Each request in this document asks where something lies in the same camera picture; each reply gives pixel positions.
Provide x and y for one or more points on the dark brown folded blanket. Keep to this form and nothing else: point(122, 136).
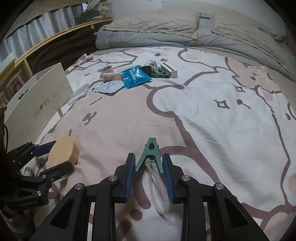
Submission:
point(66, 51)

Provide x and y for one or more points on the cartoon print blanket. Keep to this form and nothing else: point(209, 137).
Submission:
point(223, 119)

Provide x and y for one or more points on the round wooden lid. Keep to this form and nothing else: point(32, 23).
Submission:
point(64, 149)

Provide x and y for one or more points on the grey duvet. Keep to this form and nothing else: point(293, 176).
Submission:
point(205, 39)

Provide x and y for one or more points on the green plastic clip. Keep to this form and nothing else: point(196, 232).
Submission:
point(151, 151)

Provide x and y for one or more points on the beige quilted pillow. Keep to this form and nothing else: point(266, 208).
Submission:
point(238, 30)
point(166, 21)

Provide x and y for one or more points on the white paper sachet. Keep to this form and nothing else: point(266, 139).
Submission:
point(109, 87)

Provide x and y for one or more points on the left beige quilted pillow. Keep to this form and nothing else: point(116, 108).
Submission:
point(166, 21)

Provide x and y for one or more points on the white tape roll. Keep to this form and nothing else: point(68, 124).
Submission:
point(106, 69)

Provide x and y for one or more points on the grey curtain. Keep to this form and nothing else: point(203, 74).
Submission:
point(38, 30)

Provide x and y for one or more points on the right beige quilted pillow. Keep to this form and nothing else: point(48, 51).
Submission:
point(238, 30)

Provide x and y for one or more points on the blue foil packet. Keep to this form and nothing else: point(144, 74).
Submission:
point(134, 76)

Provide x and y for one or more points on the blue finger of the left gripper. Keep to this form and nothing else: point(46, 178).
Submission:
point(43, 149)
point(57, 172)

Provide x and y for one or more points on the wooden stick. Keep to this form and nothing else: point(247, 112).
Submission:
point(111, 76)

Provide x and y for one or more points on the green triangular plastic bracket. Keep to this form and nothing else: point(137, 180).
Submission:
point(163, 71)

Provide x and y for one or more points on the white cardboard shoe box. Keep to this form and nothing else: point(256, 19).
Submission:
point(35, 104)

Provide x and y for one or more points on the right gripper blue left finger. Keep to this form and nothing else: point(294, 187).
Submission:
point(69, 220)

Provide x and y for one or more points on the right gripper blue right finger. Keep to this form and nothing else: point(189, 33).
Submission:
point(229, 220)

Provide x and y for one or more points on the wooden shelf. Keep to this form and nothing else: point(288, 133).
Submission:
point(25, 61)

